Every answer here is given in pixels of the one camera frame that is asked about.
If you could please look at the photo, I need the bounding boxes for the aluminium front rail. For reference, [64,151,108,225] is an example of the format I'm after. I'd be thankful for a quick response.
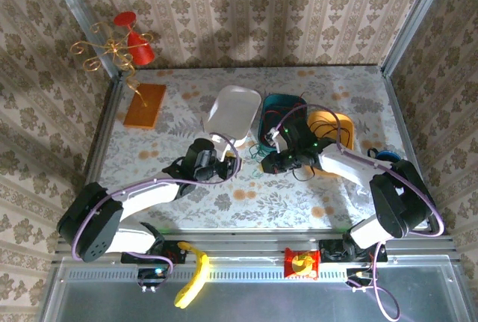
[52,229,464,265]

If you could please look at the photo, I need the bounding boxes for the white plastic tray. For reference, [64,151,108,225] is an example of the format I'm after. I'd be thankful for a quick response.
[203,84,262,150]

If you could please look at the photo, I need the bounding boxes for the black cable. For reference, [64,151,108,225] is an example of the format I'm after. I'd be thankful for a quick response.
[292,115,355,184]

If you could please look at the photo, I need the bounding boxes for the aluminium side rail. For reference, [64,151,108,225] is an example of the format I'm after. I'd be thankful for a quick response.
[84,74,125,191]
[382,67,445,232]

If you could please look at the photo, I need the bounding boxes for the small black circuit board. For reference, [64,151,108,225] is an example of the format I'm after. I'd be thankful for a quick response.
[137,266,170,294]
[345,266,376,293]

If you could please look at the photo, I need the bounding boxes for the green cable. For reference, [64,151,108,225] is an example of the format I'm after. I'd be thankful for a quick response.
[246,143,264,179]

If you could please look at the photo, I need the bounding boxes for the red and yellow box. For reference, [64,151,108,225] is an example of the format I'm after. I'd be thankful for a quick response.
[284,247,321,281]

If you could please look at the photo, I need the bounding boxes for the teal plastic tray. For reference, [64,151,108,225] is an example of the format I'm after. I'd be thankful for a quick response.
[256,93,308,155]

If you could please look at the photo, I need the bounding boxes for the aluminium frame post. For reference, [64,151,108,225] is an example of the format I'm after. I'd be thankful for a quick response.
[43,0,124,76]
[380,0,455,76]

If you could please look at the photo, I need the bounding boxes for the yellow plastic tray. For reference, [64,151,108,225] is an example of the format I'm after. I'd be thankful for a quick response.
[298,111,356,178]

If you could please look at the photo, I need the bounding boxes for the blue tape roll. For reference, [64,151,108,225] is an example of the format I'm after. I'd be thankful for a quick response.
[375,149,403,163]

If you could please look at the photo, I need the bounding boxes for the yellow curved plastic tool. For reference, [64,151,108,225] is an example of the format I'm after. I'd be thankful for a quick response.
[173,241,210,309]

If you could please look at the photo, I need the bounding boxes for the grey metal panel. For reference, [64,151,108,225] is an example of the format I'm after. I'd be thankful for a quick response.
[40,258,478,322]

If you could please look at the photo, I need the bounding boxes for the orange wooden board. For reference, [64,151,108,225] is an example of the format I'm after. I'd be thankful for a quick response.
[122,83,168,130]

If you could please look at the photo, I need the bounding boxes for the gold wire stand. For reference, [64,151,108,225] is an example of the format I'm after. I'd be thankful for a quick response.
[69,22,154,108]

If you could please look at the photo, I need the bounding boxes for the red plastic goblet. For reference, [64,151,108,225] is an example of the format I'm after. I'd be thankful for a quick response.
[113,11,155,66]

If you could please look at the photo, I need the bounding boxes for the red cable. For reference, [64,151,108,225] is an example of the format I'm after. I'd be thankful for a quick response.
[265,103,306,123]

